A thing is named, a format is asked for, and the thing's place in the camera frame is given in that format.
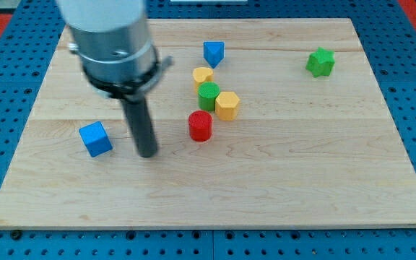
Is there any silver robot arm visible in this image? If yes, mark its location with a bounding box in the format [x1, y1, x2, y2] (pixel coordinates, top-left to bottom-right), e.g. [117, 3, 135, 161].
[56, 0, 173, 103]

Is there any yellow heart block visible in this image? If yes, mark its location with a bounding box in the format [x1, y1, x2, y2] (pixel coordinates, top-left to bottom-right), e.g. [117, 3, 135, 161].
[192, 67, 214, 93]

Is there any red cylinder block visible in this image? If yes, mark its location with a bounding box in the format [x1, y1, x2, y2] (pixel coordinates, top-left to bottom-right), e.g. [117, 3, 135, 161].
[188, 110, 212, 142]

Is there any yellow hexagon block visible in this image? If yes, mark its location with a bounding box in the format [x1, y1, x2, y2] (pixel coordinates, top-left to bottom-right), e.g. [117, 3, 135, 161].
[215, 91, 241, 121]

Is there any green cylinder block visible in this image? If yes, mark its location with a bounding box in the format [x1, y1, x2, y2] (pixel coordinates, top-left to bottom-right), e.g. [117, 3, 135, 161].
[198, 82, 220, 111]

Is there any wooden board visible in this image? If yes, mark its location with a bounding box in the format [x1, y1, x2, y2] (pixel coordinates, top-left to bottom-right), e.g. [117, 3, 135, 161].
[0, 18, 416, 230]

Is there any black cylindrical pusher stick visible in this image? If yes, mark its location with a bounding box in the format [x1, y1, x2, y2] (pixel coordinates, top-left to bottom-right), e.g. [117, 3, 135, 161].
[121, 98, 158, 158]

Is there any blue triangle block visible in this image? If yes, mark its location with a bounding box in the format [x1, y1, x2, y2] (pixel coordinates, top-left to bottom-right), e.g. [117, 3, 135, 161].
[203, 41, 225, 69]

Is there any blue cube block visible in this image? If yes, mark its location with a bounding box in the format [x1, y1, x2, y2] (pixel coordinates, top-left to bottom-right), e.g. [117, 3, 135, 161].
[79, 121, 113, 157]

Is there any green star block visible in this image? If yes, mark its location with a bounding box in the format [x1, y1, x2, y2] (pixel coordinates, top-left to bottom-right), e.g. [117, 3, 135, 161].
[305, 47, 335, 77]

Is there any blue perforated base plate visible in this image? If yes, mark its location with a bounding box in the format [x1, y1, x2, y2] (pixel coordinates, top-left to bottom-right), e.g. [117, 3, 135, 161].
[0, 1, 416, 259]

